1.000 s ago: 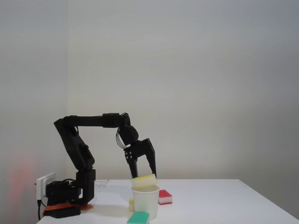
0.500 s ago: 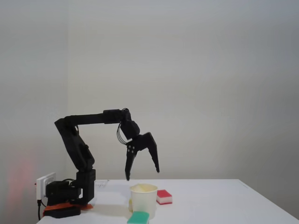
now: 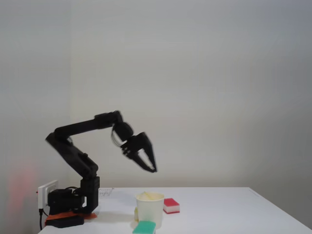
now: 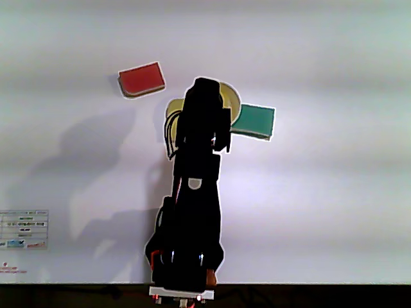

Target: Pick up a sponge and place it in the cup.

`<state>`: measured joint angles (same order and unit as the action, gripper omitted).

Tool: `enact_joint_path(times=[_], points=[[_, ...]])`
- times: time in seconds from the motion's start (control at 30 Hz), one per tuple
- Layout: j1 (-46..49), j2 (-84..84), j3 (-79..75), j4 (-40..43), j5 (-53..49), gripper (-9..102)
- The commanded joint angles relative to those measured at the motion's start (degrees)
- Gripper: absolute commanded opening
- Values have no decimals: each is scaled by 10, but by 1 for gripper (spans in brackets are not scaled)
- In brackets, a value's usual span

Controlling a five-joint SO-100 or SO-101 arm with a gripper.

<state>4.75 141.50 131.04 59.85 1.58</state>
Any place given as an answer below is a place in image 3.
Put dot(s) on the green sponge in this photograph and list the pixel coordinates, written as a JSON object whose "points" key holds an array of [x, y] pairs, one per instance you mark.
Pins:
{"points": [[143, 228]]}

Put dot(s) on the red sponge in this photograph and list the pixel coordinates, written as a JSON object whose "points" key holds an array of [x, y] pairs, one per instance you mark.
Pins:
{"points": [[171, 202]]}

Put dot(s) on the white paper cup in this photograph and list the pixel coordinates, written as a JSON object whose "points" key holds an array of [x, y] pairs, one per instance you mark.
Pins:
{"points": [[150, 212]]}

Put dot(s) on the white power socket box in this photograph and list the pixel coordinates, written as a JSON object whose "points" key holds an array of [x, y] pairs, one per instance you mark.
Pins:
{"points": [[46, 192]]}

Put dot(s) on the orange black table clamp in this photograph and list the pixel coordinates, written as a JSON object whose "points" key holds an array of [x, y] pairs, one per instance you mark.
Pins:
{"points": [[92, 215], [64, 220]]}

